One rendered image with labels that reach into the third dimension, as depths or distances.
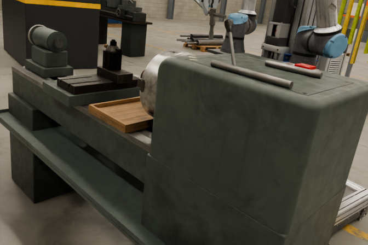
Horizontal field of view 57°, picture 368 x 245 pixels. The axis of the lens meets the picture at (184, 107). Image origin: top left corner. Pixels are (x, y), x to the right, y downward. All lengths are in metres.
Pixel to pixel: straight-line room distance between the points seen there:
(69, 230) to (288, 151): 1.69
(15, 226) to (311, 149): 1.93
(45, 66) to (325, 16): 1.65
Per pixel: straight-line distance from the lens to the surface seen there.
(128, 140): 1.51
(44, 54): 2.35
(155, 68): 1.37
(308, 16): 2.02
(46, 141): 2.20
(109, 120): 1.59
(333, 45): 1.66
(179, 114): 1.16
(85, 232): 2.33
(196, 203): 1.22
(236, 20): 2.08
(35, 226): 2.42
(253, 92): 0.97
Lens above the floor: 1.47
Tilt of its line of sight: 18 degrees down
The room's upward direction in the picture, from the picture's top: 7 degrees clockwise
